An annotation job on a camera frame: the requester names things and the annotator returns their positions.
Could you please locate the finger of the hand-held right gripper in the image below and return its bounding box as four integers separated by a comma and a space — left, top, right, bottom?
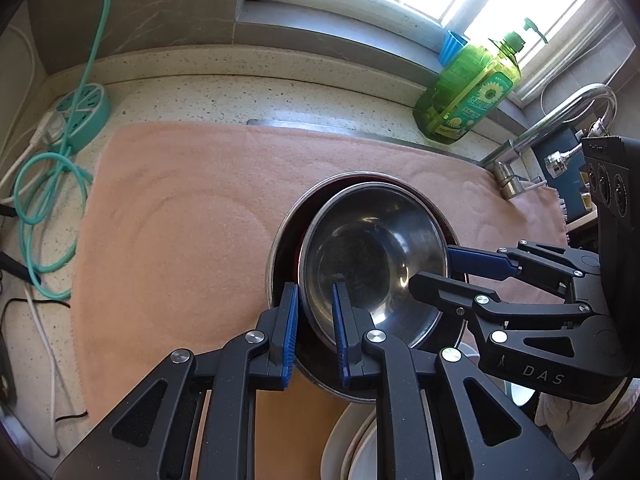
446, 241, 601, 305
408, 270, 603, 361

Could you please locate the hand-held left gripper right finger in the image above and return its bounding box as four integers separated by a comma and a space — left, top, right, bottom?
331, 281, 581, 480

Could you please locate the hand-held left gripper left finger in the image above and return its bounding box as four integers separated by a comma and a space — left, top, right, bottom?
52, 281, 300, 480

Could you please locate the large stainless steel bowl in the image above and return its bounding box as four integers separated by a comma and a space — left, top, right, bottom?
269, 171, 471, 403

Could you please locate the small stainless steel bowl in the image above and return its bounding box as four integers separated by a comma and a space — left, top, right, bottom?
298, 182, 449, 352

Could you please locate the person's right hand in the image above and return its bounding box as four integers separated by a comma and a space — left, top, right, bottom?
535, 392, 631, 431

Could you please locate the chrome kitchen faucet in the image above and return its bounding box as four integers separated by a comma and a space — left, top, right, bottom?
480, 83, 618, 202

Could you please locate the peach towel mat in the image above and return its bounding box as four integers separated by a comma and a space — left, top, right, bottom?
70, 121, 569, 480

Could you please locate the green dish soap bottle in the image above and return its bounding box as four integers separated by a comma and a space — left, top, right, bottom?
413, 17, 548, 145

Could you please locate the blue ribbed cup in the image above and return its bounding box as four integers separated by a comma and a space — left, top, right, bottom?
439, 30, 470, 68

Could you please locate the teal round power strip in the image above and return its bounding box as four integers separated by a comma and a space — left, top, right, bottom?
52, 83, 112, 156

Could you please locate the long white cable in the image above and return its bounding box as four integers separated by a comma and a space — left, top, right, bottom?
25, 287, 63, 458

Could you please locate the white plug cable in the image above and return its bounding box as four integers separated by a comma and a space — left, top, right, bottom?
0, 25, 68, 191

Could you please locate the teal power cable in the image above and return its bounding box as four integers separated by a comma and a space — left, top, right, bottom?
12, 0, 118, 301

